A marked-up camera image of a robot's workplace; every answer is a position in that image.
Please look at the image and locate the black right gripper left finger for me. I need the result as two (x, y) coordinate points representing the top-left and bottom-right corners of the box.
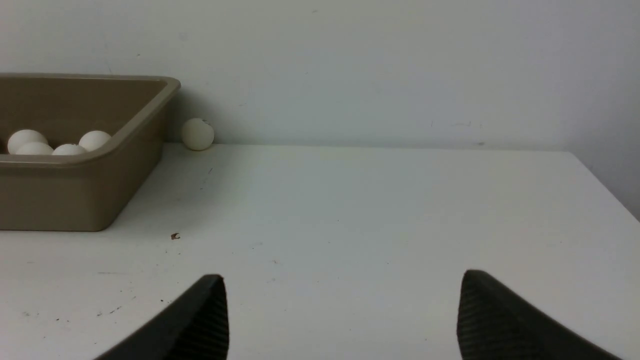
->
(97, 275), (230, 360)

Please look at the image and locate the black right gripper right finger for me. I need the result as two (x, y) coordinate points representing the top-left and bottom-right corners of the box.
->
(455, 269), (616, 360)

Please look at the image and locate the tan plastic bin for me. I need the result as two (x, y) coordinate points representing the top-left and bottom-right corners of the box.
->
(0, 73), (181, 231)

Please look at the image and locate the white ball with black mark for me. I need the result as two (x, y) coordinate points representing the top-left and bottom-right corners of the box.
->
(51, 143), (87, 157)

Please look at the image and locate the white ping-pong ball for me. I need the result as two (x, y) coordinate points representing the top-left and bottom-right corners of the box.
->
(7, 129), (48, 155)

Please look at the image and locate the white ball behind bin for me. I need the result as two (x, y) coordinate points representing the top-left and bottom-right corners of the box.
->
(181, 117), (215, 151)

